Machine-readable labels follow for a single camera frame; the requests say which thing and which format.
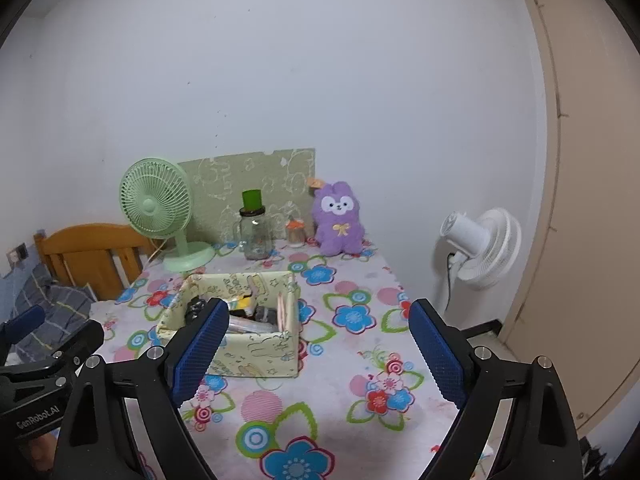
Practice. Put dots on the beige door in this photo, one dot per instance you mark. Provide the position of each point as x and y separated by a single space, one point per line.
590 210

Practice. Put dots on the green cartoon print board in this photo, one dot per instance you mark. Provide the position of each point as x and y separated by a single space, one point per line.
220 185

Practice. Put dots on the cotton swab container orange lid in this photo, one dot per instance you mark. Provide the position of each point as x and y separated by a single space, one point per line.
295 235

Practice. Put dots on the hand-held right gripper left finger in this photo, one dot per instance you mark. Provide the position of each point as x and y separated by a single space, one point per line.
200 355

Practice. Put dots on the white floor fan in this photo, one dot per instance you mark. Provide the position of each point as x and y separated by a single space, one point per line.
490 250

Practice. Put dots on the yellow cartoon storage box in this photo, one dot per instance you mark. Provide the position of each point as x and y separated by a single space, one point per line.
260 355

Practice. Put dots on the purple plush toy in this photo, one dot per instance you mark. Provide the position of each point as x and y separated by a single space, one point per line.
337 230

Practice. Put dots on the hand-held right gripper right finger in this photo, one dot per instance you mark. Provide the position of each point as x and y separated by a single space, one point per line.
440 355

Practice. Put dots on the white tissue pack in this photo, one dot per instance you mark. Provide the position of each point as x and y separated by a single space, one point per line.
247 326

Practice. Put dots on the glass jar with green lid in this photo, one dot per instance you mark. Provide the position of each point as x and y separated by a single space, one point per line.
257 240

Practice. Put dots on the person's left hand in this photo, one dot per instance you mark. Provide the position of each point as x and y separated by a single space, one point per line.
42 452

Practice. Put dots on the floral tablecloth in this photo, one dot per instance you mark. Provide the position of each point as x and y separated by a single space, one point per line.
350 360

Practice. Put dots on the grey white sock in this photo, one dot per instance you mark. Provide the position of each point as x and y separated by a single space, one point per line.
265 316

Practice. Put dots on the wall socket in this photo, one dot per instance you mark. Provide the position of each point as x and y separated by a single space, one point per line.
20 251

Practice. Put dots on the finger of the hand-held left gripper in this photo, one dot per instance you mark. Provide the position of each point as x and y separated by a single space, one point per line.
25 321
65 342

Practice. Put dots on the green desk fan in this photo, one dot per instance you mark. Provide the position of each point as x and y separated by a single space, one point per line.
150 205

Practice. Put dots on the wooden bed headboard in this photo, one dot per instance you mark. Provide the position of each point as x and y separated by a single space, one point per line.
85 260

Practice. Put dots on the grey plaid pillow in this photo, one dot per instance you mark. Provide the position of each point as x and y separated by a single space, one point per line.
60 305

